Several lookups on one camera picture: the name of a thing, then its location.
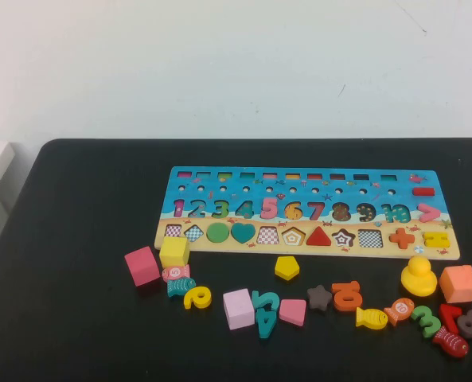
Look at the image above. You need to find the yellow pentagon piece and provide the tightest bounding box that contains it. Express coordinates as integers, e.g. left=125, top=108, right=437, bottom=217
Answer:
left=274, top=255, right=302, bottom=281

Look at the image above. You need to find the wooden number shape puzzle board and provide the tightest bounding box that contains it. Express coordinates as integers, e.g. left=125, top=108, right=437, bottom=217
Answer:
left=154, top=166, right=461, bottom=262

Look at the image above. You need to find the teal heart piece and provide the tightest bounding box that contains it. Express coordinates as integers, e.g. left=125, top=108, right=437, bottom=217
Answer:
left=230, top=222, right=257, bottom=244

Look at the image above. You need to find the pink number five piece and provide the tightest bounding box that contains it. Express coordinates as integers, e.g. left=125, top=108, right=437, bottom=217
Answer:
left=259, top=197, right=279, bottom=220

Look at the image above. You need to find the green circle piece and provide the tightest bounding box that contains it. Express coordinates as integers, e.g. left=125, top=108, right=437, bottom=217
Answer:
left=206, top=222, right=231, bottom=244

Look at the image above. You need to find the red triangle piece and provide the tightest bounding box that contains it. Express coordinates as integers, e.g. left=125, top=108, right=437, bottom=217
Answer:
left=305, top=225, right=333, bottom=247

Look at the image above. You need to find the yellow number two piece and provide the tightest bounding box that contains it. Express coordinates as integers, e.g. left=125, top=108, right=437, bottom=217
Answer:
left=182, top=285, right=213, bottom=310

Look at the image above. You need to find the teal number five piece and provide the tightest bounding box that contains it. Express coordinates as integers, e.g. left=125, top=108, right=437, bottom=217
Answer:
left=251, top=290, right=281, bottom=312

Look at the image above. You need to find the pink trapezoid piece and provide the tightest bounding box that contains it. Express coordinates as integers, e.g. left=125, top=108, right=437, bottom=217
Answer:
left=279, top=298, right=307, bottom=328

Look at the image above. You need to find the brown star piece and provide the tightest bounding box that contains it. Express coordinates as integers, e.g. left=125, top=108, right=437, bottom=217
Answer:
left=306, top=284, right=334, bottom=313

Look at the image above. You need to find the teal number four piece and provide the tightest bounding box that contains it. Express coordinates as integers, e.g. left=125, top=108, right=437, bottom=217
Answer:
left=255, top=308, right=279, bottom=340

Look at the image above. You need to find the orange number ten piece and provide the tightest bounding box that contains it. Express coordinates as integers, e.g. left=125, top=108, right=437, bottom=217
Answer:
left=331, top=280, right=364, bottom=313

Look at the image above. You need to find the orange plus sign piece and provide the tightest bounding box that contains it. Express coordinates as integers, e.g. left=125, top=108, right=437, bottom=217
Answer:
left=388, top=227, right=416, bottom=251

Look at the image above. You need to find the pink greater-than sign piece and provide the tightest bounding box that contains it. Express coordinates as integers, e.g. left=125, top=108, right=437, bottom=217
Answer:
left=416, top=203, right=442, bottom=224

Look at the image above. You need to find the yellow equals sign piece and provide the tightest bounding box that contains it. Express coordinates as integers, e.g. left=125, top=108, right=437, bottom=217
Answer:
left=422, top=232, right=449, bottom=248

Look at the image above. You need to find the green number three piece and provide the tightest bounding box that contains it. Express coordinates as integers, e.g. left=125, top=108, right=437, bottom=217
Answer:
left=410, top=304, right=443, bottom=338

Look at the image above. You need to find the red number seven piece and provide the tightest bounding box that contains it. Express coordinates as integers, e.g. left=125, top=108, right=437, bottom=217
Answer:
left=438, top=303, right=463, bottom=335

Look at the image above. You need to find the yellow wooden cube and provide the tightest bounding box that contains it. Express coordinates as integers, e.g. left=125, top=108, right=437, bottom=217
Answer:
left=158, top=236, right=191, bottom=269

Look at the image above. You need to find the pink wooden fish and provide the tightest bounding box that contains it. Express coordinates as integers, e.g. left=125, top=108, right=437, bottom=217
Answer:
left=161, top=264, right=191, bottom=283

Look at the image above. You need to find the teal wooden fish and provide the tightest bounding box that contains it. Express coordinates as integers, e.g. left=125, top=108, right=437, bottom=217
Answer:
left=166, top=277, right=197, bottom=298

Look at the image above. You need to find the light pink wooden cube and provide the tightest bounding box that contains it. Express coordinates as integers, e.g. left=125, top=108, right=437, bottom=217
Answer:
left=222, top=288, right=256, bottom=331

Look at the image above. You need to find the rose pink wooden cube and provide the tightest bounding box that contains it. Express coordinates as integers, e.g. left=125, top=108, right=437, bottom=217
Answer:
left=123, top=245, right=162, bottom=287

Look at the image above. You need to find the yellow wooden fish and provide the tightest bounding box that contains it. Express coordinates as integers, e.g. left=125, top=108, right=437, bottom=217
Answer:
left=355, top=306, right=389, bottom=330

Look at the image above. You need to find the orange wooden fish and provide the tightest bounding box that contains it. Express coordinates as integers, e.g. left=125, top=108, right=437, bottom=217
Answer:
left=383, top=297, right=415, bottom=327

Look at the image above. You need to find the yellow duck toy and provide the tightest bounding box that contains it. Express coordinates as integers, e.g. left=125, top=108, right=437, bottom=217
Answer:
left=400, top=255, right=438, bottom=298

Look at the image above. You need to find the orange wooden cube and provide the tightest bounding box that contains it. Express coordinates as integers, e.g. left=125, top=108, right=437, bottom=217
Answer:
left=439, top=264, right=472, bottom=305

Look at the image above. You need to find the red wooden fish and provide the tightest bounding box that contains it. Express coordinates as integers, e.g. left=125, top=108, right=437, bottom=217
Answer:
left=431, top=325, right=470, bottom=359

